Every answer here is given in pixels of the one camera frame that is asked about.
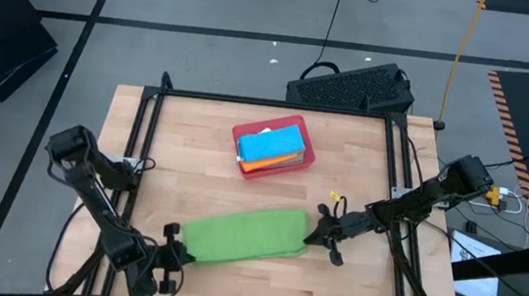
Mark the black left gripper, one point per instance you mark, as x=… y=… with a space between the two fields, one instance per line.
x=159 y=257

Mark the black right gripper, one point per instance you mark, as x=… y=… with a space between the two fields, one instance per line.
x=352 y=224

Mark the bright green microfiber towel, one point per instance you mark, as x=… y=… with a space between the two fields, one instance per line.
x=245 y=235

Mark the grey microfiber towel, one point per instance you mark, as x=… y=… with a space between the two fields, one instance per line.
x=300 y=160

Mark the orange microfiber towel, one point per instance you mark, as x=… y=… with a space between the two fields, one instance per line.
x=263 y=163

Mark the blue microfiber towel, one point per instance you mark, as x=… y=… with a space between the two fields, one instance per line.
x=270 y=143

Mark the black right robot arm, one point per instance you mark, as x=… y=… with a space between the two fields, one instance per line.
x=427 y=194

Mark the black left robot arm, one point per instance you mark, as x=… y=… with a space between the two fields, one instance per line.
x=92 y=194

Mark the red plastic tray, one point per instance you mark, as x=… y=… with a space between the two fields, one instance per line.
x=242 y=171

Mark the white sewn care label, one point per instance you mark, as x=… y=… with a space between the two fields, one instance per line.
x=239 y=158

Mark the white hang tag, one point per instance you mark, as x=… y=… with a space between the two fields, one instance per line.
x=265 y=130

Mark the black perforated computer case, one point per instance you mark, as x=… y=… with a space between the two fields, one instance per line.
x=349 y=88

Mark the white paper sheet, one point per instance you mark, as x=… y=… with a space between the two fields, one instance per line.
x=476 y=288

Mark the black metal beam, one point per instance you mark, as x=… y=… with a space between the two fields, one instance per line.
x=503 y=264

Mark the hazard striped floor mat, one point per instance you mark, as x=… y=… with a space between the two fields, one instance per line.
x=511 y=2
x=528 y=121

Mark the black metal table frame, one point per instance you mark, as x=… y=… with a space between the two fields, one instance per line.
x=269 y=103

